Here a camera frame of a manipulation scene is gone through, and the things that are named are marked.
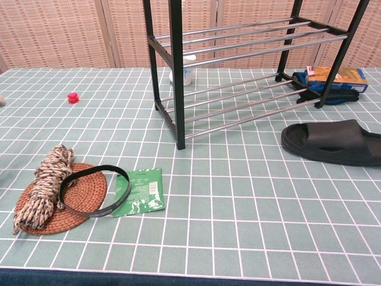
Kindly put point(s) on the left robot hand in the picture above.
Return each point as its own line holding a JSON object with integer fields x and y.
{"x": 2, "y": 101}

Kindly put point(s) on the black rubber slipper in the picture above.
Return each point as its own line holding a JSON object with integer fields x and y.
{"x": 342, "y": 140}

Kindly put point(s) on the black metal shoe rack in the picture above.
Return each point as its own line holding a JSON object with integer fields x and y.
{"x": 178, "y": 89}

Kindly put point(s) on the small red round jar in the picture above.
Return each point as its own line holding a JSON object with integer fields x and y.
{"x": 73, "y": 98}

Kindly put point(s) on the woven bamboo folding screen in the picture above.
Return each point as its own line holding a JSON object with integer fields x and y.
{"x": 59, "y": 29}

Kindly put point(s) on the round brown woven coaster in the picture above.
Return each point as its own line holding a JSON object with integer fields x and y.
{"x": 86, "y": 193}

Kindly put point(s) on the black elastic headband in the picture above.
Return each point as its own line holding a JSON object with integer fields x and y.
{"x": 99, "y": 214}

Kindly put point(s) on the green foil sachet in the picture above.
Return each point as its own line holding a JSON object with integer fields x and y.
{"x": 143, "y": 193}

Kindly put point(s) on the white plastic bottle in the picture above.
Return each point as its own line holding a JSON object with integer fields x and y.
{"x": 188, "y": 78}

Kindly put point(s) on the green checked tablecloth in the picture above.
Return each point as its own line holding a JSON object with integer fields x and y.
{"x": 238, "y": 208}

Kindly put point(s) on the black and blue glove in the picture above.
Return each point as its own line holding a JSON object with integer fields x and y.
{"x": 342, "y": 96}

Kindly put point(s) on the orange and blue carton box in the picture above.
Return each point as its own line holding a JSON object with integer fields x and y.
{"x": 351, "y": 82}

